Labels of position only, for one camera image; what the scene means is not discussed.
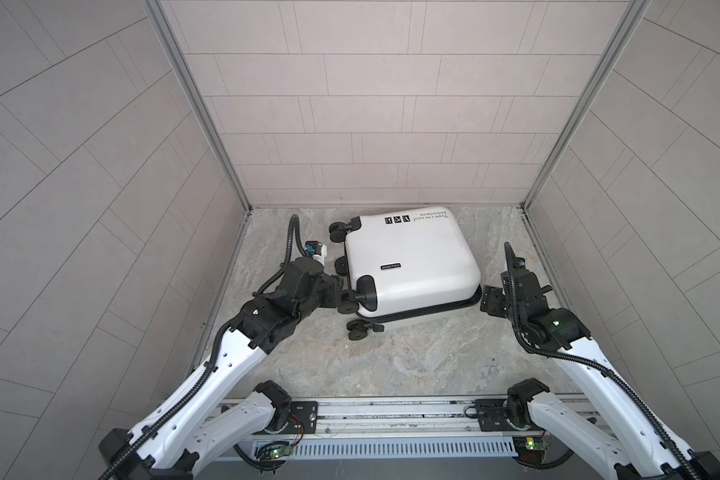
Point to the aluminium corner profile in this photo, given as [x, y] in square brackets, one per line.
[622, 34]
[157, 16]

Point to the green circuit board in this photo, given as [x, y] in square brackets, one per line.
[531, 450]
[274, 451]

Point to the right aluminium corner profile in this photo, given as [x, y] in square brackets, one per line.
[622, 34]

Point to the aluminium mounting rail frame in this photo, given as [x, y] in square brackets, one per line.
[400, 427]

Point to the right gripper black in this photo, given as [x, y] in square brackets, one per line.
[490, 296]

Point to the left aluminium corner profile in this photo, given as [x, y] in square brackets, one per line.
[157, 16]

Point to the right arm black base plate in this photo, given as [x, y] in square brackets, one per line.
[495, 415]

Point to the black and white suitcase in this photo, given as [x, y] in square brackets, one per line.
[403, 268]

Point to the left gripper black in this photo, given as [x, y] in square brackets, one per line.
[332, 293]

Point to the left green circuit board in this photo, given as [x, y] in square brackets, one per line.
[274, 451]

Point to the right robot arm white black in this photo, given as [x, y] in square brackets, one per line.
[640, 445]

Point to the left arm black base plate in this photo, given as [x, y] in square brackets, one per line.
[302, 418]

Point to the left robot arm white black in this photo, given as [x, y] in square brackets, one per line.
[182, 435]

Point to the right green circuit board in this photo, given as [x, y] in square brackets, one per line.
[531, 450]

